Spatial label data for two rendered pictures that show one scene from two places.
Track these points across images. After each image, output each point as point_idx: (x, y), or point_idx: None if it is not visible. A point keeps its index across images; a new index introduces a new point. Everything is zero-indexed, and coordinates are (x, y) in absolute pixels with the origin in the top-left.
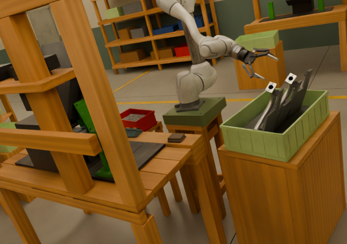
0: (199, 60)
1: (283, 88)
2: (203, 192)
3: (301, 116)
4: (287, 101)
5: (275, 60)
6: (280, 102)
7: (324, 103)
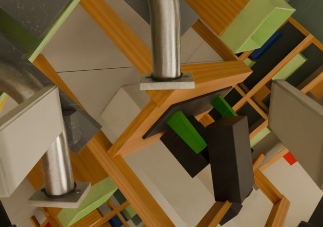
0: None
1: (99, 130)
2: None
3: (70, 12)
4: None
5: (278, 93)
6: (43, 75)
7: None
